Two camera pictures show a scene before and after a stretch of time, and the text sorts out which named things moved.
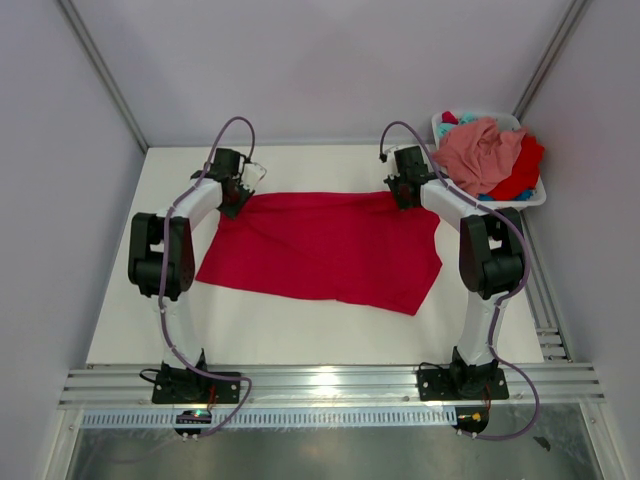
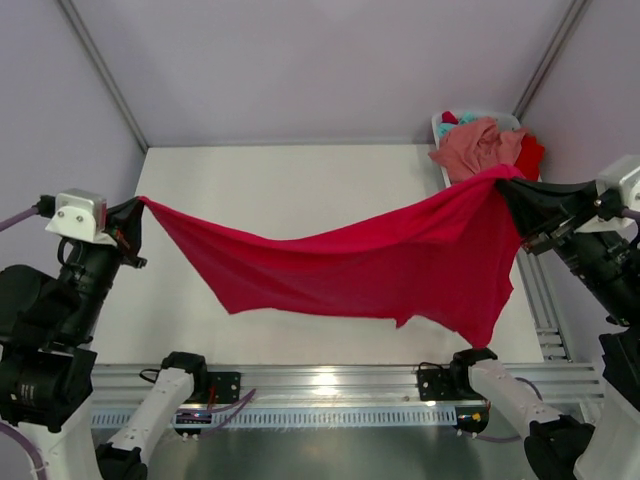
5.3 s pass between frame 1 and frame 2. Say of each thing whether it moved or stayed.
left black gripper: moved
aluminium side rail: stayed
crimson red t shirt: moved
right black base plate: stayed
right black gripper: moved
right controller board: stayed
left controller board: stayed
